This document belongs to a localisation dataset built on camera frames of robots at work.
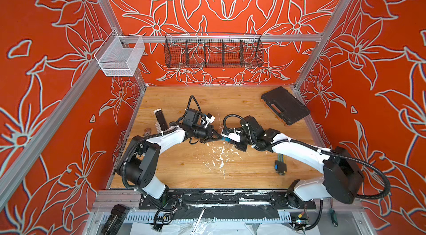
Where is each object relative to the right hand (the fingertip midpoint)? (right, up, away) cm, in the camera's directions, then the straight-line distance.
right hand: (229, 135), depth 83 cm
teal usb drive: (-2, +1, -10) cm, 10 cm away
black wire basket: (-8, +48, +14) cm, 51 cm away
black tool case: (+37, +15, +19) cm, 44 cm away
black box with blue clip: (+25, -16, -2) cm, 30 cm away
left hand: (-4, 0, -2) cm, 5 cm away
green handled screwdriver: (+43, -32, -15) cm, 55 cm away
